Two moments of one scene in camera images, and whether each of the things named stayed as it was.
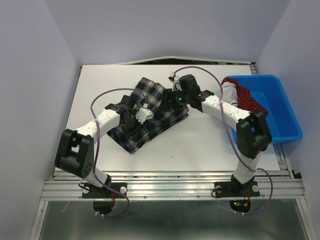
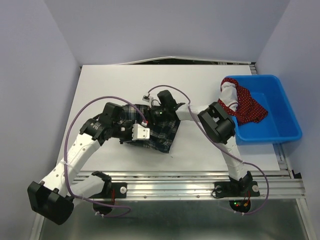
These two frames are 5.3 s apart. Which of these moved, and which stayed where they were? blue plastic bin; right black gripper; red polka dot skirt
Moved: right black gripper
Stayed: blue plastic bin; red polka dot skirt
